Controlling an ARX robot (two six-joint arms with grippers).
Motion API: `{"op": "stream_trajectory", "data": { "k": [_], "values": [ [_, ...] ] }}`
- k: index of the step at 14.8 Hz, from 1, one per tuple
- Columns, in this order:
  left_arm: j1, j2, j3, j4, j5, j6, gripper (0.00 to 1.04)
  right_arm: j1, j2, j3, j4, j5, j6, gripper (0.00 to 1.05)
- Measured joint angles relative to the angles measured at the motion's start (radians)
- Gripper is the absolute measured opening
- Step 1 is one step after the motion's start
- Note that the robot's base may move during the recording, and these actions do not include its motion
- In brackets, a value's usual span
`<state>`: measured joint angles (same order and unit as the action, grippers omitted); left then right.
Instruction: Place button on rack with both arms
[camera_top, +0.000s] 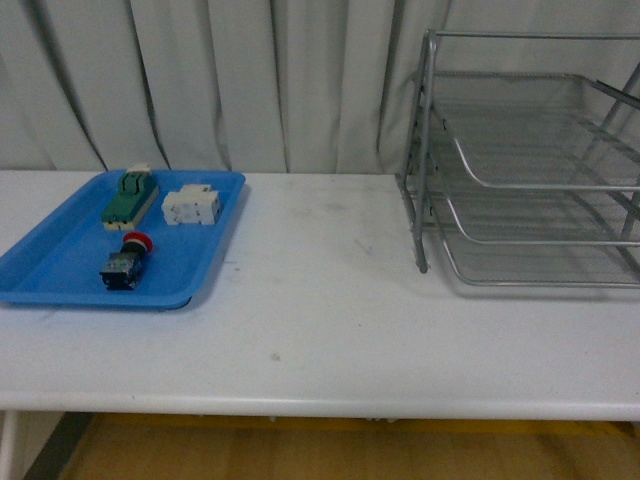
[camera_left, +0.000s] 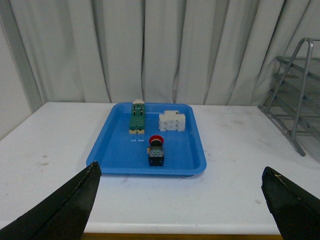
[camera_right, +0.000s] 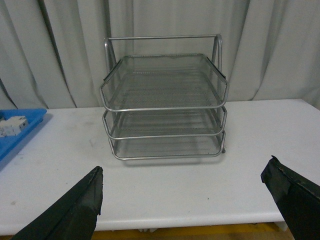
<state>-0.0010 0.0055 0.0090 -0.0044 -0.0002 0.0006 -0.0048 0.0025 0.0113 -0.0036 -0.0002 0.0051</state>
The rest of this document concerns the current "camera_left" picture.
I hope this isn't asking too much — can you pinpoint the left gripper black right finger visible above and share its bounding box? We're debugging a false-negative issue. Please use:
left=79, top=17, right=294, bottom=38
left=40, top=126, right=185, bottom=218
left=261, top=166, right=320, bottom=240

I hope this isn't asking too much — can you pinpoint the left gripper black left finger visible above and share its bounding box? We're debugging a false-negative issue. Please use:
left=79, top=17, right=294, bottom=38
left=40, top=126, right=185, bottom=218
left=0, top=161, right=102, bottom=240

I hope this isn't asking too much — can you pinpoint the red emergency stop button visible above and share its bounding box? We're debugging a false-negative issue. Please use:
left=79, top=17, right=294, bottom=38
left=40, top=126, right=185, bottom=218
left=147, top=135, right=165, bottom=167

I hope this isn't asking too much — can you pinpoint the blue plastic tray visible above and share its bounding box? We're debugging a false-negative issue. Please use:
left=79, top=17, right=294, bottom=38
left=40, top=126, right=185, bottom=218
left=86, top=102, right=207, bottom=177

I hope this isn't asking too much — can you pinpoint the white circuit breaker block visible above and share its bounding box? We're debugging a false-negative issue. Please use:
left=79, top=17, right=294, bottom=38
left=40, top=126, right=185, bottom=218
left=158, top=110, right=186, bottom=132

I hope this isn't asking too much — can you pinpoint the white curtain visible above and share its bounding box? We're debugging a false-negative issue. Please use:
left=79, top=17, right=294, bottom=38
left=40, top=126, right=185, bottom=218
left=0, top=0, right=320, bottom=141

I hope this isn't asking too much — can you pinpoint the grey metal wire rack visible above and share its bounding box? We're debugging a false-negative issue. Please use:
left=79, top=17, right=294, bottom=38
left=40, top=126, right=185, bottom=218
left=258, top=37, right=320, bottom=157

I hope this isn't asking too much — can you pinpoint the green knife switch block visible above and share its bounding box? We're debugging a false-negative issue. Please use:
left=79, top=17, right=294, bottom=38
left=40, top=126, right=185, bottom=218
left=129, top=99, right=146, bottom=134

